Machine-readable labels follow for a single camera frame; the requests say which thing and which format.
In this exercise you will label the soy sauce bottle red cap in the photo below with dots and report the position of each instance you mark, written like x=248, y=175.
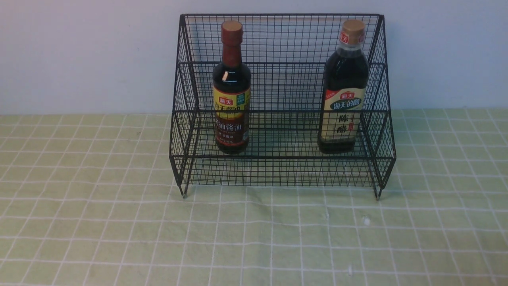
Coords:
x=232, y=92

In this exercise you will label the vinegar bottle tan cap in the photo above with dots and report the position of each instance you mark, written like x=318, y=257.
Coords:
x=345, y=78

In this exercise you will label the green checkered tablecloth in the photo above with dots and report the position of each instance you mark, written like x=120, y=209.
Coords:
x=90, y=200

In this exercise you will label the black wire mesh rack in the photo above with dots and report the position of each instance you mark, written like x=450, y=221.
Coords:
x=286, y=54

